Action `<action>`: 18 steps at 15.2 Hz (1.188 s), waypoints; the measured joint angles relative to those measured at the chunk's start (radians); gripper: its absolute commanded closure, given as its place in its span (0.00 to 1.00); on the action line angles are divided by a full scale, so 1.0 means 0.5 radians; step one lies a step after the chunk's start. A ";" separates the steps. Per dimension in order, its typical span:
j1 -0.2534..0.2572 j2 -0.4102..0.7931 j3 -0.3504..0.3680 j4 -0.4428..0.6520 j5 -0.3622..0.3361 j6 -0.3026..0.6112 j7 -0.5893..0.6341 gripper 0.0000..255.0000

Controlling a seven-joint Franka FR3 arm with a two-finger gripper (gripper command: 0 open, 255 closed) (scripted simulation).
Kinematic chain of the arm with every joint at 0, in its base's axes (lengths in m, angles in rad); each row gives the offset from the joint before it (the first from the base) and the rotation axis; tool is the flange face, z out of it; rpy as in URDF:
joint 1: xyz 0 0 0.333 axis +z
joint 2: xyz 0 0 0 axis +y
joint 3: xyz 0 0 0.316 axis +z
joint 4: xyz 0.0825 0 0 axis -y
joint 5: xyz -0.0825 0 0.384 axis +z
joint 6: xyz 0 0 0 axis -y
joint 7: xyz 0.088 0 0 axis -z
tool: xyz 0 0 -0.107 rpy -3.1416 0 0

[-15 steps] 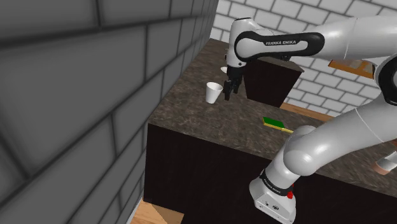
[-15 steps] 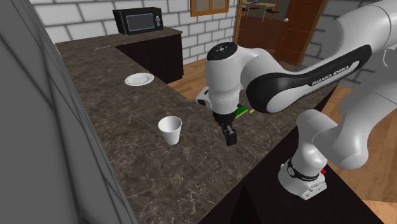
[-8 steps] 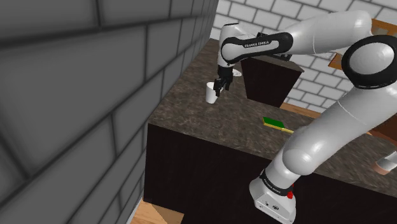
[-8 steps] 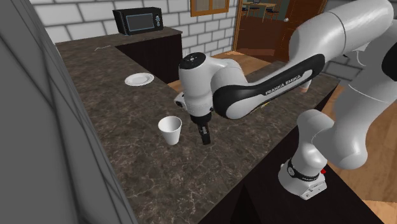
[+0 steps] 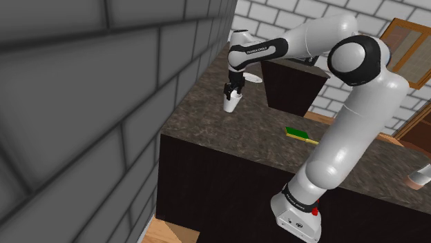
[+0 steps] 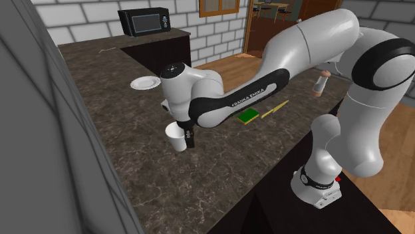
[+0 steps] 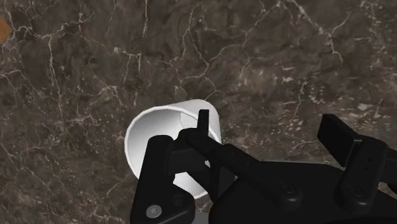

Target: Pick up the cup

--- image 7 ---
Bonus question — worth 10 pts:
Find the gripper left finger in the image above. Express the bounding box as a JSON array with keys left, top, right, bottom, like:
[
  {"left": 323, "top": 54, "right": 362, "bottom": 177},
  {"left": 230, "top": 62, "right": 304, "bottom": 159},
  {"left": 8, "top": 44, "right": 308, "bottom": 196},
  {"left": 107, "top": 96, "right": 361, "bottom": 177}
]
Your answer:
[{"left": 129, "top": 109, "right": 303, "bottom": 224}]

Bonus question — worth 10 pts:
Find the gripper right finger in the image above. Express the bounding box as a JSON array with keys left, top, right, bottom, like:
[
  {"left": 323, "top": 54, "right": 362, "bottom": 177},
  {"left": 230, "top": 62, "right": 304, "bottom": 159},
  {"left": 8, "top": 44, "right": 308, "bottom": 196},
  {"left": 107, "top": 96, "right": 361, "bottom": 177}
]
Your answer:
[{"left": 316, "top": 113, "right": 397, "bottom": 216}]

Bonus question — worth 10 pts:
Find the white cup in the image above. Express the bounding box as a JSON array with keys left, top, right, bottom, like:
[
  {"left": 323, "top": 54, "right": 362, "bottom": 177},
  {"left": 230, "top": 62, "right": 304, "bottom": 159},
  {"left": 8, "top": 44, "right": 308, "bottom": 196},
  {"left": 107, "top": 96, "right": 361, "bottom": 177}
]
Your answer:
[{"left": 123, "top": 99, "right": 223, "bottom": 200}]

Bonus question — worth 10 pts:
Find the orange object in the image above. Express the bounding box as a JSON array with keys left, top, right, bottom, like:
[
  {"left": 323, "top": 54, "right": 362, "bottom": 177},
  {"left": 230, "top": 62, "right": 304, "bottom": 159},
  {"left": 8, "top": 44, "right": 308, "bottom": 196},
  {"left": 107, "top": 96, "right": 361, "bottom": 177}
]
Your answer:
[{"left": 0, "top": 17, "right": 13, "bottom": 43}]

